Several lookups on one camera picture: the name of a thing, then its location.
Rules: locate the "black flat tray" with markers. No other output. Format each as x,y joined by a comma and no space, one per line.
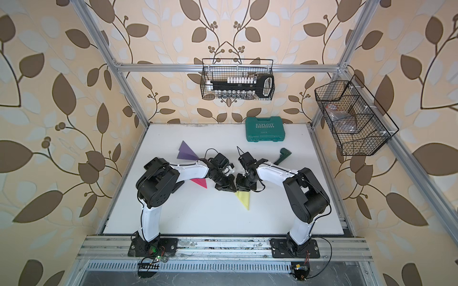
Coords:
177,186

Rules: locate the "black wire basket back wall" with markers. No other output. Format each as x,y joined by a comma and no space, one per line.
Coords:
218,68

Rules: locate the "plastic bag in basket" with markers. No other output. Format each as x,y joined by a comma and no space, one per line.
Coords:
342,122

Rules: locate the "green tool case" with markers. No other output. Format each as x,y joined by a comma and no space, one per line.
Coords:
264,129

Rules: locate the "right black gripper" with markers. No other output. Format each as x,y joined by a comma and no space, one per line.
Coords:
241,186

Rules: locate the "purple square paper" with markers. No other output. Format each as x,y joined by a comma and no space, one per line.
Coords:
186,153

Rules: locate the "pink square paper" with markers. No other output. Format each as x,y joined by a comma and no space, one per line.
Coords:
200,181

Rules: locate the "black wire basket right wall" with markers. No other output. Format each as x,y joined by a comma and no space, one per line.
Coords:
375,127

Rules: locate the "green black pipe wrench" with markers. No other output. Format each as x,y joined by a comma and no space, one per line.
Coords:
284,154

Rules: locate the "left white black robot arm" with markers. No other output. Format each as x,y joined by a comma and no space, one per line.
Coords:
161,179

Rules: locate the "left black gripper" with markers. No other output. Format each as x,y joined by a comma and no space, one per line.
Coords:
228,186

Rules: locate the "aluminium front rail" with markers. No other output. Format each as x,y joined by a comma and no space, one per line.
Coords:
334,249

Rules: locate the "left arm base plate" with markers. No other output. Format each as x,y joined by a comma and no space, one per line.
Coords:
158,247

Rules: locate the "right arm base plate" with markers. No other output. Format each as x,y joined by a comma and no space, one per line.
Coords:
286,248

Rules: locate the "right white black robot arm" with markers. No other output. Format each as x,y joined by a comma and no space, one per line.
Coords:
306,196

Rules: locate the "yellow square paper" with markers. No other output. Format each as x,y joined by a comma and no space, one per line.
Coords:
244,198

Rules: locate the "black wire basket wall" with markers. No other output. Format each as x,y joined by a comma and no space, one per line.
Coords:
375,127
218,68

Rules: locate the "black socket holder tool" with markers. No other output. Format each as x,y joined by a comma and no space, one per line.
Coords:
252,87

